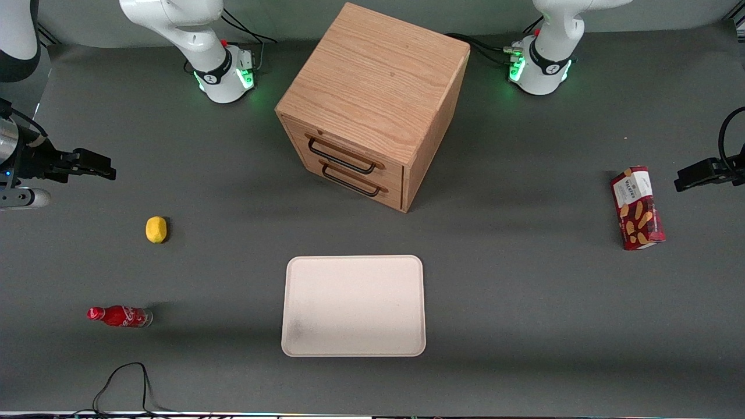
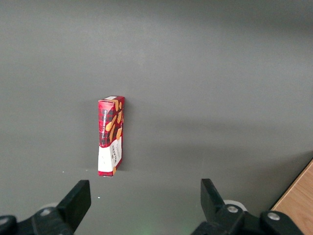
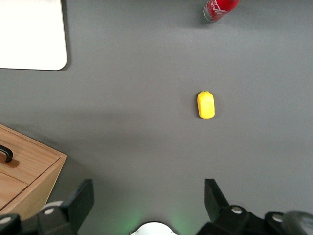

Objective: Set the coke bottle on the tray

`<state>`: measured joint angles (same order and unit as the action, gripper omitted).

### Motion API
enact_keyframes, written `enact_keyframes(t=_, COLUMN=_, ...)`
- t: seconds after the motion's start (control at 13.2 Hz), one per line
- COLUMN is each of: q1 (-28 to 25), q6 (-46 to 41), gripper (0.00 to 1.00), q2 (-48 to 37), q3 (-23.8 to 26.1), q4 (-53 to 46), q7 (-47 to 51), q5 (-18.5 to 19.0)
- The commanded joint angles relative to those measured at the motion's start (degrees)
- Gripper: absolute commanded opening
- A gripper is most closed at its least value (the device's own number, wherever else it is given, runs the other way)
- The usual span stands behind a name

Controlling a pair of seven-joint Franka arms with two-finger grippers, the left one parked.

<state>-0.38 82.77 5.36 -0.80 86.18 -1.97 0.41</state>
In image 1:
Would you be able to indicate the beige plastic tray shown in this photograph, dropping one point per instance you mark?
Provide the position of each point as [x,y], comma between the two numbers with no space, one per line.
[355,305]

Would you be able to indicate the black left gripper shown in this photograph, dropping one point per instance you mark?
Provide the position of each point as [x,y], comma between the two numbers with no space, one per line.
[728,170]

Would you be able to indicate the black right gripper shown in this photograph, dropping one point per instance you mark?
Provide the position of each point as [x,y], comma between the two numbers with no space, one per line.
[34,161]

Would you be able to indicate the wooden two-drawer cabinet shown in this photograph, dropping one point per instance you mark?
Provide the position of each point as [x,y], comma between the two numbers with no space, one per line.
[372,87]

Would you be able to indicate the red cookie box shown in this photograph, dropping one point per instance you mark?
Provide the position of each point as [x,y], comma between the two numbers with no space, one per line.
[637,209]

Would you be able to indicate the red coke bottle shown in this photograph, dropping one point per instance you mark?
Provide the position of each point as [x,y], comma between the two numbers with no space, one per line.
[122,316]

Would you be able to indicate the yellow lemon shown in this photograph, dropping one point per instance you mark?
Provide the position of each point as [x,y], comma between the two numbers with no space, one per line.
[156,229]

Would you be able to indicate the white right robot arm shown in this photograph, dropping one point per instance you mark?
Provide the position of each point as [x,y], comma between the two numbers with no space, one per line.
[192,35]

